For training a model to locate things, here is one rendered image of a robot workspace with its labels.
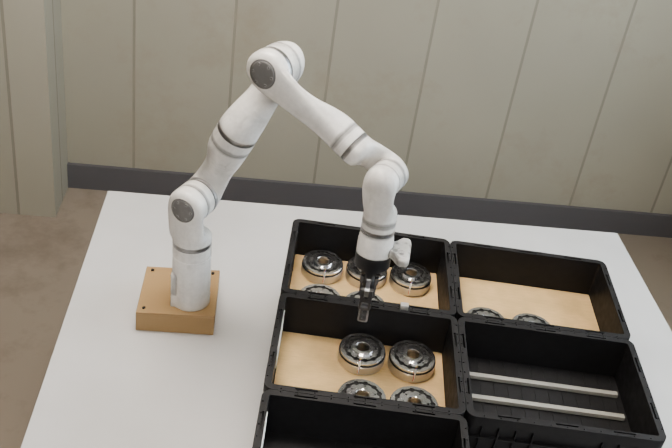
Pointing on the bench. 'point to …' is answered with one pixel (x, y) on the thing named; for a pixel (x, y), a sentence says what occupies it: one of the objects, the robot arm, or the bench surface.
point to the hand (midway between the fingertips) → (364, 307)
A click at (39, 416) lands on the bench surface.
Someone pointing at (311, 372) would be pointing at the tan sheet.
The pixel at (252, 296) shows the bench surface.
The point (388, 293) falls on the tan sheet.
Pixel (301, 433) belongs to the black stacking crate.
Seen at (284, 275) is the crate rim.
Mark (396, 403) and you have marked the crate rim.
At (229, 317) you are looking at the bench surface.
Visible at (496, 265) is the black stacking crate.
